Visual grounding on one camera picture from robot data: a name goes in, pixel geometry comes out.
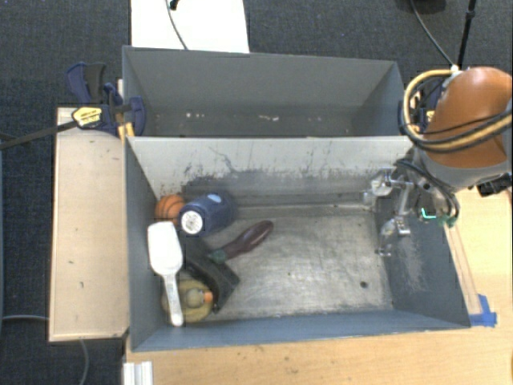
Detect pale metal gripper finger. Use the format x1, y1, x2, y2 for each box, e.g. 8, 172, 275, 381
362, 168, 397, 208
375, 216, 413, 257

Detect grey metal bin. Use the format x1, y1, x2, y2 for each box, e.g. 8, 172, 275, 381
121, 45, 472, 353

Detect purple toy eggplant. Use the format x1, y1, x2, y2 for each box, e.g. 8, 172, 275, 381
207, 219, 275, 265

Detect dark blue cup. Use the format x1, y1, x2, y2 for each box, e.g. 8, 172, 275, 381
177, 190, 240, 238

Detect black wedge-shaped object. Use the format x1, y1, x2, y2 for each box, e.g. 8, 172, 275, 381
183, 243, 242, 314

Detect yellow toy duck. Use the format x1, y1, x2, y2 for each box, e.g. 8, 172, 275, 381
160, 277, 216, 324

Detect orange toy basketball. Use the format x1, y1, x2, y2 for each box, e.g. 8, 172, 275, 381
155, 193, 188, 222

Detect white plastic scoop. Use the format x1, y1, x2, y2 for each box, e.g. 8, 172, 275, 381
146, 221, 186, 328

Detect pale wood board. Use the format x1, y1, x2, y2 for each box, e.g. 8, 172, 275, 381
48, 106, 131, 342

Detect black cylinder on white bracket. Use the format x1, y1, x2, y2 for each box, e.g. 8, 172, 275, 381
475, 173, 513, 198

